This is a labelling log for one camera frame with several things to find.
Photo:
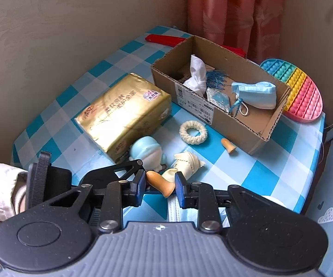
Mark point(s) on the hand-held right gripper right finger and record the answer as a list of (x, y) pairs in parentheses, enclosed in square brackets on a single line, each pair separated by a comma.
[(180, 190)]

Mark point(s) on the pale yellow cloth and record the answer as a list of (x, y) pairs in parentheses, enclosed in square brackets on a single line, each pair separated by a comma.
[(188, 161)]

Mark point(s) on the orange foam earplug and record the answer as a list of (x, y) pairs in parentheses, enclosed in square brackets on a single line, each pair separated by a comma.
[(228, 147), (160, 183)]

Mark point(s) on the brown cardboard box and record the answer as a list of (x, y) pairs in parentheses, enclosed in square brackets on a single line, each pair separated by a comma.
[(241, 127)]

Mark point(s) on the clear jar with white lid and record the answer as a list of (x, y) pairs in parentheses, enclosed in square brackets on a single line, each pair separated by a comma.
[(273, 200)]

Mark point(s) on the flat blue face mask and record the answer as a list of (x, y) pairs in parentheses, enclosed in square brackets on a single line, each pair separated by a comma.
[(173, 212)]

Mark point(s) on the gold tissue pack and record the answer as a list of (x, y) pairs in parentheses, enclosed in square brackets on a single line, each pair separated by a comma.
[(120, 112)]

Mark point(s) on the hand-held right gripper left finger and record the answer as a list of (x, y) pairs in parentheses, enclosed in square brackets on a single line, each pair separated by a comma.
[(139, 187)]

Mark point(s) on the blue printed bed blanket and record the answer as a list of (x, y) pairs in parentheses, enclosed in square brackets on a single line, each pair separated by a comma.
[(328, 236)]

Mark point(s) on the small doll with blue hat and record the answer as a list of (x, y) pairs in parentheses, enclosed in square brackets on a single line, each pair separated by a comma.
[(147, 153)]

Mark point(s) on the white tissue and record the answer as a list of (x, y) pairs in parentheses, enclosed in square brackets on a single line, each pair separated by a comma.
[(196, 75)]

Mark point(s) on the blue checkered tablecloth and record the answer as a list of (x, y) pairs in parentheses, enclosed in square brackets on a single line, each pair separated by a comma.
[(68, 101)]

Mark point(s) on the red plastic stick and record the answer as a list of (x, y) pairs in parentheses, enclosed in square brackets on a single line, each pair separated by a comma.
[(166, 39)]

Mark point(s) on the blue face mask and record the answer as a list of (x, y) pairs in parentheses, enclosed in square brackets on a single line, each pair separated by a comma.
[(258, 95), (173, 212)]

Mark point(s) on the floral pouch with blue ribbon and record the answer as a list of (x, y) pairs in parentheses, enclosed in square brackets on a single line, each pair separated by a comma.
[(217, 98)]

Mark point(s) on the rainbow bubble pop toy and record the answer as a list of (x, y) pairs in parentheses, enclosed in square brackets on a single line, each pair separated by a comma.
[(299, 92)]

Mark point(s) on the pink gold-trimmed curtain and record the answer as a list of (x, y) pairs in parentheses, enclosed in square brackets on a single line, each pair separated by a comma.
[(235, 20)]

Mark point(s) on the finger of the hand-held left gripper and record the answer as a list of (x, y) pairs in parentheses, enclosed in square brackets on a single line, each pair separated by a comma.
[(102, 173)]

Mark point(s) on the white knitted scrunchie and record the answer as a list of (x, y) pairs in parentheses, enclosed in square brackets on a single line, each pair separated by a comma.
[(183, 132)]

